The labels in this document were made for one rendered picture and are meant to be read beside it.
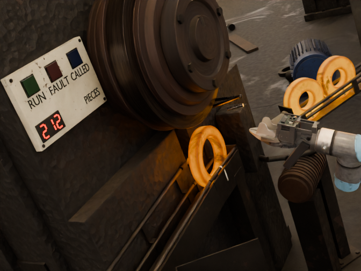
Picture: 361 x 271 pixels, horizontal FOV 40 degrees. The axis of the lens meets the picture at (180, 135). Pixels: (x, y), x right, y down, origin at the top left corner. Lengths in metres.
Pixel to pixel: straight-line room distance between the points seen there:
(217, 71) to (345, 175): 0.49
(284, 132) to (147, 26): 0.54
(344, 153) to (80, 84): 0.76
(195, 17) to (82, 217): 0.58
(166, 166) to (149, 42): 0.40
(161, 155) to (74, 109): 0.33
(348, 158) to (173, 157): 0.50
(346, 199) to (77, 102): 1.59
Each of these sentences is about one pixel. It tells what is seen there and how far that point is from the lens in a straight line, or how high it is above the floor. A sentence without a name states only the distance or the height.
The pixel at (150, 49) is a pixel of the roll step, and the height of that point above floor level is 1.16.
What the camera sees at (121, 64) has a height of 1.15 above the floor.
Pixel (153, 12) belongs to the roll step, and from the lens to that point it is 1.27.
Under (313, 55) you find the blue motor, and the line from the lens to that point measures 3.51.
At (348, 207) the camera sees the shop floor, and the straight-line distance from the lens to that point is 2.47.
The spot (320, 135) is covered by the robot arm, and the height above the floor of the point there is 0.74.
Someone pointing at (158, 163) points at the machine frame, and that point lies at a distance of 1.43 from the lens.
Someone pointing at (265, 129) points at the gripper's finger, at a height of 0.77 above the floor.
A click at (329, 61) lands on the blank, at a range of 1.88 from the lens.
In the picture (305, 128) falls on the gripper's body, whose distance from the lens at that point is 1.53.
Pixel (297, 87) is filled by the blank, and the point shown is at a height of 0.77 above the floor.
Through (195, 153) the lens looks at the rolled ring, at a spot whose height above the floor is 0.81.
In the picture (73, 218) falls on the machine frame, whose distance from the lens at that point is 1.25.
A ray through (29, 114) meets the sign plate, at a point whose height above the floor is 1.15.
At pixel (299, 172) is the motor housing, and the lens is 1.77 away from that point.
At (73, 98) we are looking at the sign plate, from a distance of 1.25.
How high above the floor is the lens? 1.42
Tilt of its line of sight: 22 degrees down
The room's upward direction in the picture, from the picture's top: 21 degrees counter-clockwise
